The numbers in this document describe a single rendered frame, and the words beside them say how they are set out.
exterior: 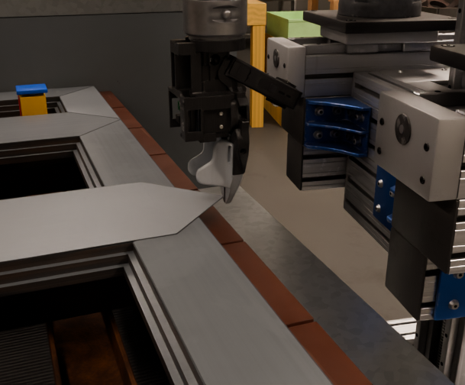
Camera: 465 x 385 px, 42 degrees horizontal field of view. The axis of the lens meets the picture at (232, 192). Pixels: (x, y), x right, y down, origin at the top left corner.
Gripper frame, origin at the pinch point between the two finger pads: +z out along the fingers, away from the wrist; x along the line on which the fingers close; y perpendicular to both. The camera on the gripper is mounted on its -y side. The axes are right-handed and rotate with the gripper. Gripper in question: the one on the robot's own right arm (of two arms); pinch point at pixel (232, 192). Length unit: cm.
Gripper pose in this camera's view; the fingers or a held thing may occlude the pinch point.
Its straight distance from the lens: 79.5
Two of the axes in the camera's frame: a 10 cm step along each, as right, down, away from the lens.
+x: 3.5, 3.4, -8.7
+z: 0.0, 9.3, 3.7
